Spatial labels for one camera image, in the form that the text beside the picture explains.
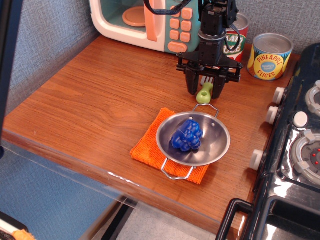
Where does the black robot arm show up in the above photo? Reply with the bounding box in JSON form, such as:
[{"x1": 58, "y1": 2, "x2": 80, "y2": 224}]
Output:
[{"x1": 176, "y1": 0, "x2": 243, "y2": 99}]

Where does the green handled grey spatula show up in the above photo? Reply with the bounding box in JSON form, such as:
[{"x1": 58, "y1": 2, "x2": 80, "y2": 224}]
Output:
[{"x1": 196, "y1": 76, "x2": 214, "y2": 104}]

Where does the pineapple slices can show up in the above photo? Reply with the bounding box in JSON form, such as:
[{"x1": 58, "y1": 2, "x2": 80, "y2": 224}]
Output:
[{"x1": 247, "y1": 33, "x2": 294, "y2": 81}]

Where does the black oven door handle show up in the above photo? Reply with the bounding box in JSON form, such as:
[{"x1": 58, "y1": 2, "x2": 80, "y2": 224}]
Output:
[{"x1": 216, "y1": 198, "x2": 254, "y2": 240}]

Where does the tomato sauce can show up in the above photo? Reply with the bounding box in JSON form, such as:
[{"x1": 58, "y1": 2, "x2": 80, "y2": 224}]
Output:
[{"x1": 223, "y1": 13, "x2": 249, "y2": 62}]

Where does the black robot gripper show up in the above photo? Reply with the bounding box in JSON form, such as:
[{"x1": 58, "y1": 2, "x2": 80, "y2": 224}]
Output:
[{"x1": 176, "y1": 38, "x2": 243, "y2": 100}]

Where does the orange object bottom left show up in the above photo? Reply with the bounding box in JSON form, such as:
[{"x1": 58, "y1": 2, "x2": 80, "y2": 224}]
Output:
[{"x1": 12, "y1": 229, "x2": 35, "y2": 240}]

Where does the white stove knob middle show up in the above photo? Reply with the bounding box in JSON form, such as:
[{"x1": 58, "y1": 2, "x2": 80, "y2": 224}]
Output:
[{"x1": 265, "y1": 106, "x2": 279, "y2": 125}]

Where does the blue toy bell pepper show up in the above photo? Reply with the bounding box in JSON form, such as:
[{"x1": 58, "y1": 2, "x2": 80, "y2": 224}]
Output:
[{"x1": 171, "y1": 119, "x2": 203, "y2": 152}]

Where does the white stove knob rear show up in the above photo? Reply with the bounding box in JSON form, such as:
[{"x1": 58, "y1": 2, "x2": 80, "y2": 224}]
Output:
[{"x1": 272, "y1": 87, "x2": 286, "y2": 105}]

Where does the white stove knob front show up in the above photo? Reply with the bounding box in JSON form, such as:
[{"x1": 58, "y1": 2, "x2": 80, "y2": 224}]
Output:
[{"x1": 249, "y1": 149, "x2": 264, "y2": 171}]

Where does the white stove knob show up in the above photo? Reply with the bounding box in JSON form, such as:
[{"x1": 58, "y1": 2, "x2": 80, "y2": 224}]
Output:
[
  {"x1": 265, "y1": 106, "x2": 279, "y2": 125},
  {"x1": 272, "y1": 87, "x2": 286, "y2": 105},
  {"x1": 249, "y1": 149, "x2": 264, "y2": 171}
]

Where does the steel two-handled pan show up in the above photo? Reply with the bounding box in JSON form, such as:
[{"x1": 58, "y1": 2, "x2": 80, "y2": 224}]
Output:
[{"x1": 156, "y1": 103, "x2": 231, "y2": 180}]

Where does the teal toy microwave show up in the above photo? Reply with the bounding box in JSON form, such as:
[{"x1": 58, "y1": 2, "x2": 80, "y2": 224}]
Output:
[{"x1": 89, "y1": 0, "x2": 201, "y2": 54}]

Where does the orange microfibre cloth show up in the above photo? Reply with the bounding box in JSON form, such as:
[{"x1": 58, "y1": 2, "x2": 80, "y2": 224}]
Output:
[{"x1": 129, "y1": 107, "x2": 210, "y2": 186}]

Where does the black toy stove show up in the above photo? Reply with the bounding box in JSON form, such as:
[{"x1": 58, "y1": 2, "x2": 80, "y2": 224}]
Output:
[{"x1": 215, "y1": 43, "x2": 320, "y2": 240}]

